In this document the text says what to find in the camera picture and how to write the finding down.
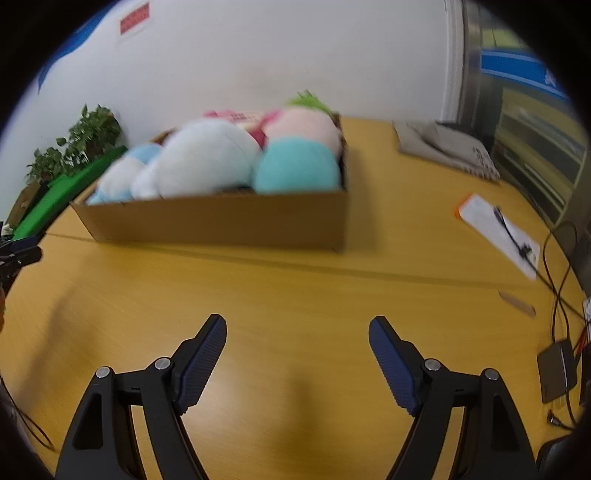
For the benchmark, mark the green board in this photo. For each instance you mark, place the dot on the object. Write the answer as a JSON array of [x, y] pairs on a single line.
[[60, 189]]

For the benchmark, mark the glass door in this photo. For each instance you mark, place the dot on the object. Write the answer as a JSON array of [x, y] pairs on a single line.
[[531, 138]]

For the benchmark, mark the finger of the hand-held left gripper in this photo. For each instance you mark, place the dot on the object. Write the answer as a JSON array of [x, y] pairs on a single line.
[[21, 258], [25, 243]]

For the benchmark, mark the black device box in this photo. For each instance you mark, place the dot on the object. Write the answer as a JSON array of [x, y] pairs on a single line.
[[556, 371]]

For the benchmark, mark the green potted plant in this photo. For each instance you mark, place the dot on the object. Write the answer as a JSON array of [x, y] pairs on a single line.
[[92, 134]]

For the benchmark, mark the cardboard box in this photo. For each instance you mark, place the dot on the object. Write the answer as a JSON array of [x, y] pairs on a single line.
[[207, 221]]

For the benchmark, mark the metal connector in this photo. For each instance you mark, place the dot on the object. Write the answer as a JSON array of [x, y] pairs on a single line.
[[556, 420]]

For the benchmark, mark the light blue plush toy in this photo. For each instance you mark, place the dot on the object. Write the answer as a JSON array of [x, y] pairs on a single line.
[[120, 180]]

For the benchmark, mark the white plush toy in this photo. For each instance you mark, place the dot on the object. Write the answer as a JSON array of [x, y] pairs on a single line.
[[203, 157]]

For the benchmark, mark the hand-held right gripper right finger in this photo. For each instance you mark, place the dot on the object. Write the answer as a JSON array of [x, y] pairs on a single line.
[[392, 364]]

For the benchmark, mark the blue door sign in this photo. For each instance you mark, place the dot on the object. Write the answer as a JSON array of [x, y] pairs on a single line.
[[517, 69]]

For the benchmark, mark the white paper sheet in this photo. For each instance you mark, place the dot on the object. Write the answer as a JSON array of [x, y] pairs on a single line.
[[485, 221]]

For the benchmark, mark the pale pink green plush toy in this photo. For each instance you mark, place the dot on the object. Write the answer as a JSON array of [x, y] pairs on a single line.
[[300, 127]]

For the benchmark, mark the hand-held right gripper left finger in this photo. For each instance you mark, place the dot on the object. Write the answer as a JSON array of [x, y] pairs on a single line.
[[205, 364]]

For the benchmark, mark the red wall sign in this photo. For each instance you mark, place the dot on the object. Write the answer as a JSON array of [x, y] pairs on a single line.
[[135, 18]]

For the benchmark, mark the wooden stick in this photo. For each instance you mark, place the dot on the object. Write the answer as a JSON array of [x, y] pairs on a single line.
[[517, 303]]

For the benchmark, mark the teal plush toy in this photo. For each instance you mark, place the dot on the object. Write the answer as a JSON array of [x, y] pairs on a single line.
[[295, 168]]

